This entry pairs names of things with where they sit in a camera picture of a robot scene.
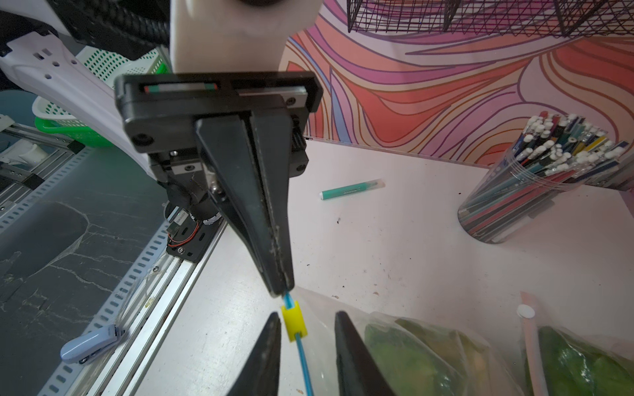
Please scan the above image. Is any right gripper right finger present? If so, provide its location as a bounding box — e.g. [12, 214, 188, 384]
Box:
[335, 311, 395, 396]

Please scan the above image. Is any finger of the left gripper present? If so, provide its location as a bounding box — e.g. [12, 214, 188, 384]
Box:
[252, 111, 295, 292]
[196, 115, 277, 296]

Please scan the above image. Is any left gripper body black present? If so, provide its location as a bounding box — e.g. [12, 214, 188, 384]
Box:
[115, 72, 324, 198]

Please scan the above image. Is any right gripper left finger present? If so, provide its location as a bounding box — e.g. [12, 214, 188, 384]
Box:
[228, 313, 282, 396]

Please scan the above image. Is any chinese cabbage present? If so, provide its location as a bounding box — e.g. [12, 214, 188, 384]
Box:
[364, 318, 492, 395]

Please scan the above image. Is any clear zip-top bag blue seal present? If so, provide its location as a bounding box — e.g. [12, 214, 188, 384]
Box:
[282, 288, 523, 395]

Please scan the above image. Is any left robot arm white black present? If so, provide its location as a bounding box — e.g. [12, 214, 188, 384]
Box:
[1, 1, 323, 296]

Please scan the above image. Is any small clear bag pink seal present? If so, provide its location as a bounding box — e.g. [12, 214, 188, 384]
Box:
[517, 291, 633, 395]

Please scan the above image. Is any small green cabbage in bag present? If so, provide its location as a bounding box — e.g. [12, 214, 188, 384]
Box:
[538, 326, 633, 395]

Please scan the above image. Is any green white basket on floor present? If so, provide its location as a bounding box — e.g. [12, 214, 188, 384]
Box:
[32, 46, 168, 148]

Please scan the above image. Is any green marker pen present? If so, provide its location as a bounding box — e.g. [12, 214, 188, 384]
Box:
[320, 179, 386, 201]

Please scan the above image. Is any light blue small stapler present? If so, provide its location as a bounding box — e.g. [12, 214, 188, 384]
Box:
[59, 324, 125, 365]

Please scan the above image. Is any clear cup of pens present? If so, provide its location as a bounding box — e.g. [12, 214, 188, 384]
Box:
[457, 112, 630, 244]

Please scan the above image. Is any black wire basket left wall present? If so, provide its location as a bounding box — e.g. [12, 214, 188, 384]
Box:
[346, 0, 633, 38]

